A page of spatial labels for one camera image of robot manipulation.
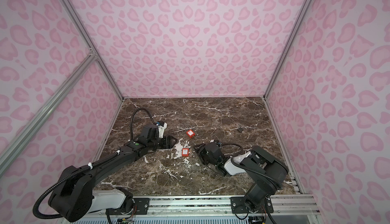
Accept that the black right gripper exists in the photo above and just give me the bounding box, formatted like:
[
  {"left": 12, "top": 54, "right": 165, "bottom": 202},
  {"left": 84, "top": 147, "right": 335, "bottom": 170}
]
[{"left": 191, "top": 144, "right": 218, "bottom": 167}]

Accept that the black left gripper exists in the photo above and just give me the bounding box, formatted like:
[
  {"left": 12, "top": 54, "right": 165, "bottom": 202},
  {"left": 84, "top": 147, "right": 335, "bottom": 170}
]
[{"left": 148, "top": 135, "right": 178, "bottom": 151}]

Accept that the red padlock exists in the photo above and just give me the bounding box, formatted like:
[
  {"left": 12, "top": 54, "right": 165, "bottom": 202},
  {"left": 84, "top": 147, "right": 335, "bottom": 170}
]
[
  {"left": 186, "top": 129, "right": 195, "bottom": 138},
  {"left": 182, "top": 148, "right": 191, "bottom": 158}
]

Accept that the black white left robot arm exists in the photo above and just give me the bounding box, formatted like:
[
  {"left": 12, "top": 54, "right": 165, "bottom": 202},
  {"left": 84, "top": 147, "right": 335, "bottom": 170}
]
[{"left": 32, "top": 121, "right": 178, "bottom": 223}]

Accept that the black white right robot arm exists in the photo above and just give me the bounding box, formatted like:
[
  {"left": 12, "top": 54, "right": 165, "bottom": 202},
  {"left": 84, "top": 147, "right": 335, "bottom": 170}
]
[{"left": 195, "top": 140, "right": 288, "bottom": 213}]

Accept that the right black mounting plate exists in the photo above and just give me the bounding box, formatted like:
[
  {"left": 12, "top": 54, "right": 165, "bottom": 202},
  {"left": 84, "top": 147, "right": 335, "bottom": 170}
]
[{"left": 230, "top": 197, "right": 274, "bottom": 214}]

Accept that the black mounting plate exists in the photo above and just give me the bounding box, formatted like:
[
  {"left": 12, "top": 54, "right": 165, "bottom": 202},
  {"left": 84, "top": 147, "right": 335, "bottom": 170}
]
[
  {"left": 108, "top": 198, "right": 150, "bottom": 215},
  {"left": 230, "top": 197, "right": 274, "bottom": 214}
]

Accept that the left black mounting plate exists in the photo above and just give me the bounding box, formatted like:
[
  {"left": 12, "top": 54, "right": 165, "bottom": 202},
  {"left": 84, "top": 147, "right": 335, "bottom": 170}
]
[{"left": 108, "top": 198, "right": 150, "bottom": 215}]

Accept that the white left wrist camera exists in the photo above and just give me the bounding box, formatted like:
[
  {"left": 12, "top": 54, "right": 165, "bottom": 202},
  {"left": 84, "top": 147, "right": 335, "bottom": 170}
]
[{"left": 156, "top": 121, "right": 167, "bottom": 139}]

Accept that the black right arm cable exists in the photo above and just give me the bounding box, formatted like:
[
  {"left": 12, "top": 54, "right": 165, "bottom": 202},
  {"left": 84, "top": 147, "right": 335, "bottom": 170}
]
[{"left": 220, "top": 143, "right": 281, "bottom": 188}]

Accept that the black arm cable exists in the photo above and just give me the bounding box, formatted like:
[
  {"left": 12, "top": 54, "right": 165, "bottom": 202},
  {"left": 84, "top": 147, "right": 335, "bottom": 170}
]
[
  {"left": 32, "top": 107, "right": 157, "bottom": 220},
  {"left": 220, "top": 143, "right": 281, "bottom": 188}
]

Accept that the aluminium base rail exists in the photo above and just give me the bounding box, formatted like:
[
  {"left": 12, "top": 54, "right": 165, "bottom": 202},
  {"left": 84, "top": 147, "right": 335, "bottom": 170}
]
[{"left": 62, "top": 190, "right": 324, "bottom": 224}]

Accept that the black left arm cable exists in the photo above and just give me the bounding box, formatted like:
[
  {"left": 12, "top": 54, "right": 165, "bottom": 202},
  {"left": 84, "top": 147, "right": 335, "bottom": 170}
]
[{"left": 32, "top": 107, "right": 157, "bottom": 220}]

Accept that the diagonal aluminium frame bar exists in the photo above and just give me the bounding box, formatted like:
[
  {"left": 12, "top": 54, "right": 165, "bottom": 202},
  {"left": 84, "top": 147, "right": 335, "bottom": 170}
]
[{"left": 1, "top": 52, "right": 96, "bottom": 176}]

